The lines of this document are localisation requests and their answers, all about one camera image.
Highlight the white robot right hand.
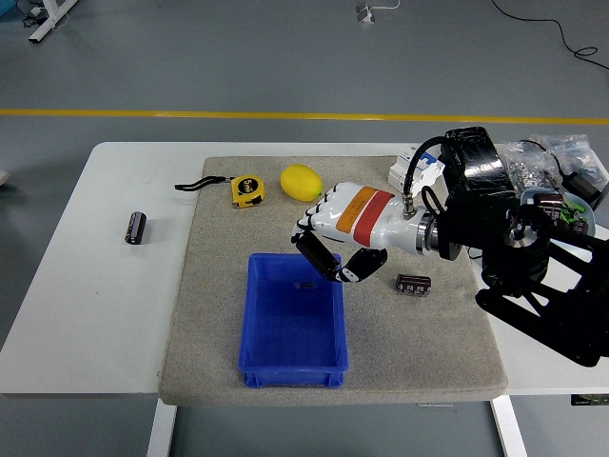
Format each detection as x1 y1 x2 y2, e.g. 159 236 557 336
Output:
290 182 424 285

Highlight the dark cylindrical battery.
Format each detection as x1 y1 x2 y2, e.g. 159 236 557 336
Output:
295 233 340 280
124 211 148 247
395 272 433 297

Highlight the blue plastic box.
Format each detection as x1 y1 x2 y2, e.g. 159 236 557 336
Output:
237 251 349 389

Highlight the white circuit breaker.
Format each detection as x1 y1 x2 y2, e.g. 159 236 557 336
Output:
387 146 446 192

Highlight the yellow lemon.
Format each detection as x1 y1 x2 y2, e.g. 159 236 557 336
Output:
279 163 324 204

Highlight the yellow tape measure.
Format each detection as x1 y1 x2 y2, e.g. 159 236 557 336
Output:
173 174 266 210

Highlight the glossy black case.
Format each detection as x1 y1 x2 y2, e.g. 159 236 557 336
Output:
440 126 519 194

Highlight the grey-brown mat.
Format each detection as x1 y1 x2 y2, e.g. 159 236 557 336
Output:
157 155 509 407

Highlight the clear bag of nuts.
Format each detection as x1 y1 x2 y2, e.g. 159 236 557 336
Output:
500 141 563 192

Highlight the large brown capacitor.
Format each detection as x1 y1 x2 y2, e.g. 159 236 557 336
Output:
535 191 565 210

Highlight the clear bag of screws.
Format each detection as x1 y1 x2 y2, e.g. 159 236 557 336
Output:
530 133 609 188

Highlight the light blue bowl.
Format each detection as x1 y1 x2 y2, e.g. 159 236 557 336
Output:
521 189 598 237

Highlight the white table leg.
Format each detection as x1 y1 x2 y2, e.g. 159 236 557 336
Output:
490 395 528 457
146 398 178 457

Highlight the white table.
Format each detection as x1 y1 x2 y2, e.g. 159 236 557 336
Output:
0 141 609 397

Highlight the black power adapter with cord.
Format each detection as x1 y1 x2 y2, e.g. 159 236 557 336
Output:
517 139 605 210

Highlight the black floor cable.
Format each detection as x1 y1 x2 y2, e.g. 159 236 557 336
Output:
489 0 609 72

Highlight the white frame foot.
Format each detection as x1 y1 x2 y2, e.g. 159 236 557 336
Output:
28 0 80 46

